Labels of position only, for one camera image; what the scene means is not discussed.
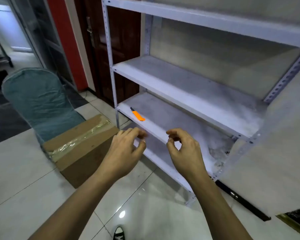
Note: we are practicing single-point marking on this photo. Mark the orange utility knife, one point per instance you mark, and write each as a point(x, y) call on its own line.
point(138, 116)

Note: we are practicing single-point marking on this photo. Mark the person's right forearm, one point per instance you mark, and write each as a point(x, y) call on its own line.
point(220, 212)

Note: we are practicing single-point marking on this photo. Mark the person's left hand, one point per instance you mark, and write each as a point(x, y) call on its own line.
point(122, 152)

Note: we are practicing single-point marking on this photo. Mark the large brown cardboard box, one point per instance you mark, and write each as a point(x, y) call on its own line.
point(82, 150)

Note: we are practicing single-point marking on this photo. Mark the black and white sneaker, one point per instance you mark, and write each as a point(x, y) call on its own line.
point(119, 233)

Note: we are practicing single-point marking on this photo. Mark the black and gold object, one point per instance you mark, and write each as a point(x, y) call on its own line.
point(297, 218)

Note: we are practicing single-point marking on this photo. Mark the person's left forearm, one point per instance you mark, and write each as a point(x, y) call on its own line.
point(75, 210)

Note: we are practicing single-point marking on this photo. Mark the long black bar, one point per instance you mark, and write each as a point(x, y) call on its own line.
point(242, 200)

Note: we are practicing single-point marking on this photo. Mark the person's right hand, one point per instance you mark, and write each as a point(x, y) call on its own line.
point(187, 155)

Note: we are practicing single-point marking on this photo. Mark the glass door with metal frame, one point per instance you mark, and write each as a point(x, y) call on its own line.
point(45, 32)

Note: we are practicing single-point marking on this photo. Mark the teal fabric chair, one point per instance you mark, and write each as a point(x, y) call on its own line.
point(40, 100)

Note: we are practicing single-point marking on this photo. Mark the white metal shelving rack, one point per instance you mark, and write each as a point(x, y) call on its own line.
point(190, 92)

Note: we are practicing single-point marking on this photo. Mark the dark wooden door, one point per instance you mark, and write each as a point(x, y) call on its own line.
point(115, 42)

